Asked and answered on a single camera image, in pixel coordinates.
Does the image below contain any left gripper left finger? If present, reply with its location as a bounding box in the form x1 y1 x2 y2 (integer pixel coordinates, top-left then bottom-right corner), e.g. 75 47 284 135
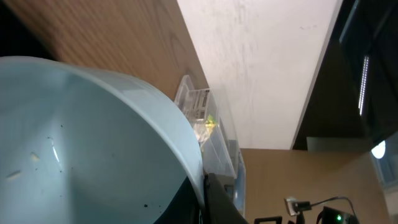
154 178 201 224

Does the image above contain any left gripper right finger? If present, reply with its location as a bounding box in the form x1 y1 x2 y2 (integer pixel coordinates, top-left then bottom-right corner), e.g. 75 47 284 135
204 173 248 224

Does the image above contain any clear plastic bin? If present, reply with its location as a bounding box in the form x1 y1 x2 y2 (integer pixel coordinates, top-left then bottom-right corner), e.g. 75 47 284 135
174 75 246 216

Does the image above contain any yellow snack wrapper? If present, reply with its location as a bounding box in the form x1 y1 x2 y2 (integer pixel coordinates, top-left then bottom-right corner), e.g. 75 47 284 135
205 114 218 133

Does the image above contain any light blue rice bowl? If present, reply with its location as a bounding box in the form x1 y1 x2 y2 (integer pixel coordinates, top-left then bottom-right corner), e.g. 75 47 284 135
1 57 205 223

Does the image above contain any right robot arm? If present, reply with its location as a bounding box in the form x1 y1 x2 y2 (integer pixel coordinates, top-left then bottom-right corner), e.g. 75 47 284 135
254 206 359 224

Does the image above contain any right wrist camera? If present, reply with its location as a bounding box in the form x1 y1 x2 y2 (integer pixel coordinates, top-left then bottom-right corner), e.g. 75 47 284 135
284 197 312 217

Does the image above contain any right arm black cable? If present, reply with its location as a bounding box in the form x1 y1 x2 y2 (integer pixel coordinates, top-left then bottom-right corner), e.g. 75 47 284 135
307 195 358 218

